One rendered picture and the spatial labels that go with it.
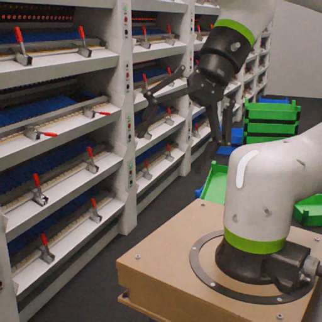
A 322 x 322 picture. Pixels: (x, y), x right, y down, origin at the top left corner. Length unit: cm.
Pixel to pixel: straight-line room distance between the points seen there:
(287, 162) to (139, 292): 39
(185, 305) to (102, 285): 65
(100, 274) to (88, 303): 15
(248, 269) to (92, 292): 71
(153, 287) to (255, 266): 20
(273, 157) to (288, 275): 22
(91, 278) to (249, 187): 85
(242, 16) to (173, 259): 51
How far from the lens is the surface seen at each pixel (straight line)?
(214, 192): 181
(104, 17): 142
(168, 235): 89
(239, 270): 76
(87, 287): 137
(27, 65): 103
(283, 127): 226
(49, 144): 111
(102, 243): 154
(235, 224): 73
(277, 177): 68
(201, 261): 81
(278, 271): 76
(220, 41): 77
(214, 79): 77
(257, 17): 81
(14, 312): 117
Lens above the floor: 84
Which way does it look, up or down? 20 degrees down
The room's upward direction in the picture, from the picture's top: straight up
